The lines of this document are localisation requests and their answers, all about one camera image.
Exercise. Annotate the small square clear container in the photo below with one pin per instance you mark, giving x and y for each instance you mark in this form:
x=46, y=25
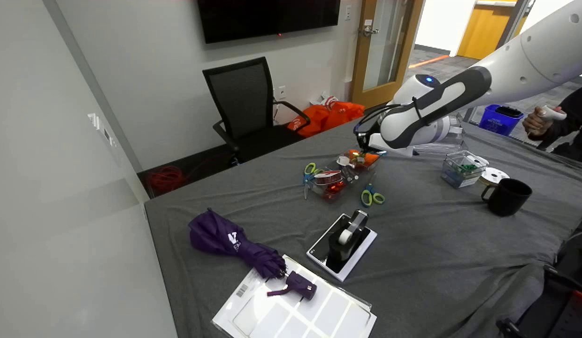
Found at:
x=456, y=179

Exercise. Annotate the wooden door with glass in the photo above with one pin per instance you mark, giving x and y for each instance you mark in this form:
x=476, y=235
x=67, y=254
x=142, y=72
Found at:
x=371, y=50

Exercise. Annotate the large white ribbon spool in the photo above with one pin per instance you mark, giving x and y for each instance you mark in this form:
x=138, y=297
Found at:
x=493, y=175

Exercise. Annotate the orange gift bow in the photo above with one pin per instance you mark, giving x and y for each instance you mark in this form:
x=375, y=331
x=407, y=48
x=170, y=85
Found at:
x=366, y=160

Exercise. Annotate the grey tablecloth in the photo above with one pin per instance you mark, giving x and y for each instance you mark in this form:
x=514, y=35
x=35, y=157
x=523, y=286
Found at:
x=428, y=250

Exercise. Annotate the red object on floor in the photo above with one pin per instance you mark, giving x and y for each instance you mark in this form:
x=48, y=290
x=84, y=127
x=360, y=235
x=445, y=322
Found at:
x=167, y=181

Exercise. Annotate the white label sheet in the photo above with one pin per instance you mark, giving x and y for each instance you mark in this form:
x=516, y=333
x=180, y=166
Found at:
x=302, y=316

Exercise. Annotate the black mesh office chair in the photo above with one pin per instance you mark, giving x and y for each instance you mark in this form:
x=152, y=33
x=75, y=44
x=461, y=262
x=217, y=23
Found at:
x=240, y=95

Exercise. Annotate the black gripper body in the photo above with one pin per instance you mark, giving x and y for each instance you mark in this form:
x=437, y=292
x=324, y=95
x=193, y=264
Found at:
x=366, y=132

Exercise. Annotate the white handheld controller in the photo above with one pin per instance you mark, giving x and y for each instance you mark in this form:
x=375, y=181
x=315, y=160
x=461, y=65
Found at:
x=550, y=113

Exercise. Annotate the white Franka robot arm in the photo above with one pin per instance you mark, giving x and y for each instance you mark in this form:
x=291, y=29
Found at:
x=490, y=81

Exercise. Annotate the person in dark clothes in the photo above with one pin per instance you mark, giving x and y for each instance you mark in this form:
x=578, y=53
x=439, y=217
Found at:
x=578, y=113

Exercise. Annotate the blue bin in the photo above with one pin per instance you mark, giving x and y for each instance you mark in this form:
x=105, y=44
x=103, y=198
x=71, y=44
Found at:
x=499, y=119

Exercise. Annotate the black tape dispenser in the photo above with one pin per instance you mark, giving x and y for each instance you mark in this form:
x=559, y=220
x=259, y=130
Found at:
x=347, y=241

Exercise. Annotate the black wall television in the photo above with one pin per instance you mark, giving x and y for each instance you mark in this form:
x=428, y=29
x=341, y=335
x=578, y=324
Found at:
x=264, y=16

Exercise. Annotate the purple folded umbrella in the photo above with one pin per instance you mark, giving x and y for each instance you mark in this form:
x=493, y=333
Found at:
x=225, y=241

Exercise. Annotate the red ribbon bow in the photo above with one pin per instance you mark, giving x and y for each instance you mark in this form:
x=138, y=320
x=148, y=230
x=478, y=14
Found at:
x=332, y=187

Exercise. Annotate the black mug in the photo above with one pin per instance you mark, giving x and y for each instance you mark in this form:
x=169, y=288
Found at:
x=508, y=198

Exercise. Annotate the orange plastic bag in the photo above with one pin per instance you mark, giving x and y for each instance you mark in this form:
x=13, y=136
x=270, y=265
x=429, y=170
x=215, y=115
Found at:
x=324, y=115

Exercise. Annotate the green and blue scissors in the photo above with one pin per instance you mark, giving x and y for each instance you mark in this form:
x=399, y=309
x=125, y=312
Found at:
x=369, y=198

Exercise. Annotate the green gift bow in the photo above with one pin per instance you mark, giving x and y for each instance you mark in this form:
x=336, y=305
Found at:
x=469, y=168

